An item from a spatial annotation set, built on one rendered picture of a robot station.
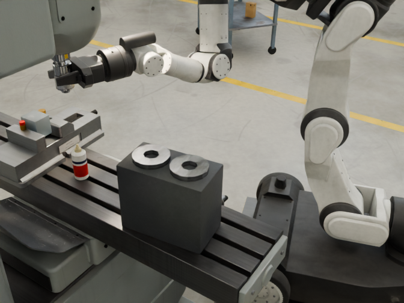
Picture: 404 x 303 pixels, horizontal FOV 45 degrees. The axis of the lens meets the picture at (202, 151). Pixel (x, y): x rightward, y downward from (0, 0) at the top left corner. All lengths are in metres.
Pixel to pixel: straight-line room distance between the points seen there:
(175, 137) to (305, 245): 1.82
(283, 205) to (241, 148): 1.46
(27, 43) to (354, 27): 0.80
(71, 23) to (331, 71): 0.72
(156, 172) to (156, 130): 2.38
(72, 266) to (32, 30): 0.63
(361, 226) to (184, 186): 0.77
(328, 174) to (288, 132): 1.93
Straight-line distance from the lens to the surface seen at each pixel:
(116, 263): 1.51
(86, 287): 1.44
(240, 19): 4.81
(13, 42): 1.03
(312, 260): 1.70
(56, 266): 1.33
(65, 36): 1.16
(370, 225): 1.66
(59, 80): 1.27
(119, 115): 3.70
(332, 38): 1.36
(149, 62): 1.33
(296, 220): 1.84
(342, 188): 1.63
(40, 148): 1.44
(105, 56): 1.31
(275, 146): 3.33
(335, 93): 1.47
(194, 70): 1.47
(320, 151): 1.50
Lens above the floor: 1.75
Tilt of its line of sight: 33 degrees down
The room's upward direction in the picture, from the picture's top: 1 degrees clockwise
